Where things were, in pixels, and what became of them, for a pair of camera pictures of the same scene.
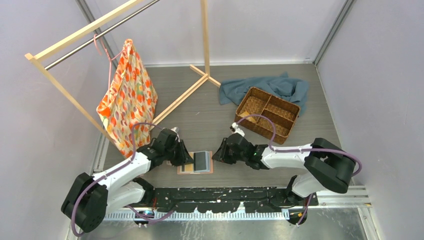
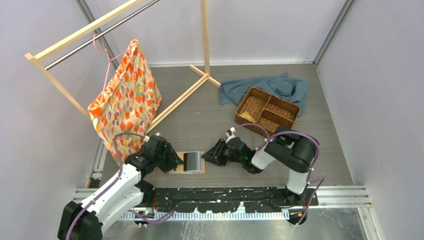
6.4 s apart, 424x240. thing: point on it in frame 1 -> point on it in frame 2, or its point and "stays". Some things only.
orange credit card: [245, 114] stays
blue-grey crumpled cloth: [233, 90] stays
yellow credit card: [189, 167] -> [180, 167]
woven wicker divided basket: [283, 113] stays
